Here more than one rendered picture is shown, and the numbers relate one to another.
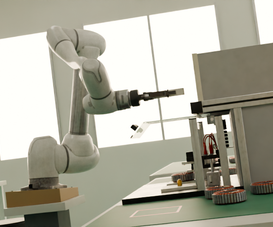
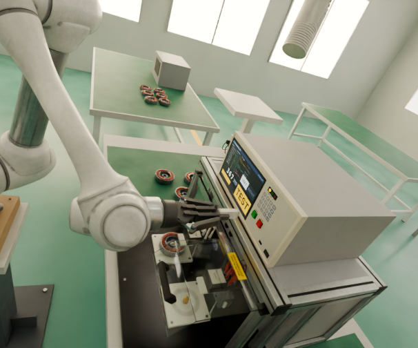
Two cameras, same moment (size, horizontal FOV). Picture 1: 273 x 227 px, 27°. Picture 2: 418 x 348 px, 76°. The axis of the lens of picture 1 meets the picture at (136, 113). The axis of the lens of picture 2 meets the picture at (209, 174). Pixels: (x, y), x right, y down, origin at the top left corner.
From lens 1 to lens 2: 216 cm
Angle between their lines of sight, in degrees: 50
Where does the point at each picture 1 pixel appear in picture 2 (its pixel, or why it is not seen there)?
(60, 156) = not seen: outside the picture
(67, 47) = (29, 38)
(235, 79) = (322, 246)
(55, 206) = not seen: outside the picture
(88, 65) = (118, 232)
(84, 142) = (36, 159)
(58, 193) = not seen: outside the picture
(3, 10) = not seen: outside the picture
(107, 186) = not seen: hidden behind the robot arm
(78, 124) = (29, 135)
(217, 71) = (312, 239)
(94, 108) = not seen: hidden behind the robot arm
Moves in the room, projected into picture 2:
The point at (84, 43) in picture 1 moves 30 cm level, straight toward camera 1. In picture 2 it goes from (64, 15) to (90, 54)
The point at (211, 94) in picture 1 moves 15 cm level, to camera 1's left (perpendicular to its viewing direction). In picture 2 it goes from (286, 259) to (246, 271)
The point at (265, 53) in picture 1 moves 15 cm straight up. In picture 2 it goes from (368, 226) to (402, 187)
